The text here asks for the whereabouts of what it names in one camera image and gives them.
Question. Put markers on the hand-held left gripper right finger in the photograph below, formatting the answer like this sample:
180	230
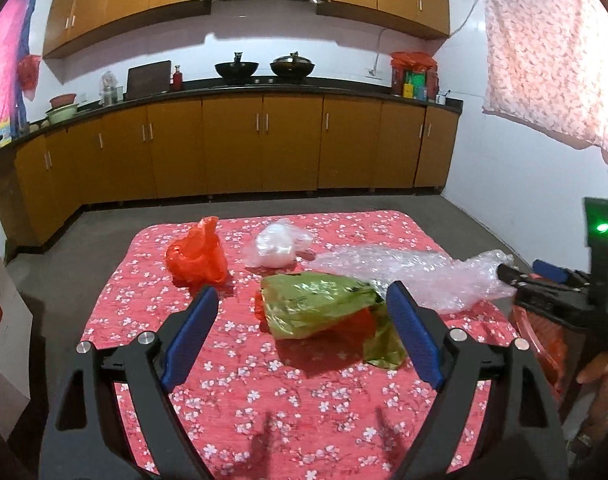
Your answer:
414	340

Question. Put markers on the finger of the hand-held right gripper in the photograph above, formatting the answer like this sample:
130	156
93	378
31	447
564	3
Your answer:
551	271
514	276

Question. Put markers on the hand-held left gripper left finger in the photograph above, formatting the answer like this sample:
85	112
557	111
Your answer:
188	340

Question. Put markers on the orange plastic basket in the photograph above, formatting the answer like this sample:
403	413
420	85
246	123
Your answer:
549	345

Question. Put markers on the clear bubble wrap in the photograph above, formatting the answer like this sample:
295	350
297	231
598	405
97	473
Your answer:
409	265

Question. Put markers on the small orange plastic bag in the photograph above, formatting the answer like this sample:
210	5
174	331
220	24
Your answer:
198	260

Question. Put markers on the olive green plastic bag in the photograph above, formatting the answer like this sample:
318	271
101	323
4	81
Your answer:
309	305

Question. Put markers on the white plastic bag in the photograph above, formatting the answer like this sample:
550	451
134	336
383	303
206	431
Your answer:
276	250

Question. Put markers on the person's right hand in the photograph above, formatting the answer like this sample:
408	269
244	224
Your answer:
606	367

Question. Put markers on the red floral tablecloth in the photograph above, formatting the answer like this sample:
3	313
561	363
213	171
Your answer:
284	410

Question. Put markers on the white board with flower print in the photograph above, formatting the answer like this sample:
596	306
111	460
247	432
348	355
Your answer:
6	350

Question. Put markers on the white cup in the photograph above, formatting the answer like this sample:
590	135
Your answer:
441	99

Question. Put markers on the row of lower wooden cabinets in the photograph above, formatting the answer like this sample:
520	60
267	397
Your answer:
233	145

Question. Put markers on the red sauce bottle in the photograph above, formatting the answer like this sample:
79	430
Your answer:
432	85

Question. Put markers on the pink floral curtain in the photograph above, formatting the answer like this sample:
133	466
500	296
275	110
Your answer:
549	60

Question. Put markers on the yellow box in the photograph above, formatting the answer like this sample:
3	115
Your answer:
408	91

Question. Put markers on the green box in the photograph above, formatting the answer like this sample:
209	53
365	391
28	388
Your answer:
418	79

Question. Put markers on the dark red bottle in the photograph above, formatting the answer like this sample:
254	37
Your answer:
397	82

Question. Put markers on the small red bottle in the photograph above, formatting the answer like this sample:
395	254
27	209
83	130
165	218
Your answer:
177	81

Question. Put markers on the green basin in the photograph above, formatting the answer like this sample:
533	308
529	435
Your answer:
61	114

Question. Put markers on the black kitchen countertop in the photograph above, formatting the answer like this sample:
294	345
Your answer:
334	89

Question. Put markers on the clear glass jar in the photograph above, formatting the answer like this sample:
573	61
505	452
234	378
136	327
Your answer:
108	92

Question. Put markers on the dark cutting board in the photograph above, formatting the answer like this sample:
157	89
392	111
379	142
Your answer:
148	80

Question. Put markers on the red basin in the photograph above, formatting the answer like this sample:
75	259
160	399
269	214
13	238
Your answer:
62	100

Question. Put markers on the black wok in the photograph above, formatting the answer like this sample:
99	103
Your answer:
236	71

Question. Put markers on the colourful packet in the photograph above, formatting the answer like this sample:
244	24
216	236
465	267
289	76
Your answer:
4	134

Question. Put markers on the black pot with lid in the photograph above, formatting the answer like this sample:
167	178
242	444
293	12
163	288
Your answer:
292	67

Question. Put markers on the hanging red plastic bag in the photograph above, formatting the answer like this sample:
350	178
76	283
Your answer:
28	72

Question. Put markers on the bright pink window curtain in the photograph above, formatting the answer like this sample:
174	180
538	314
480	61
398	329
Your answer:
3	60

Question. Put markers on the white wall outlet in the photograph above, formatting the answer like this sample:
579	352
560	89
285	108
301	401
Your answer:
375	73

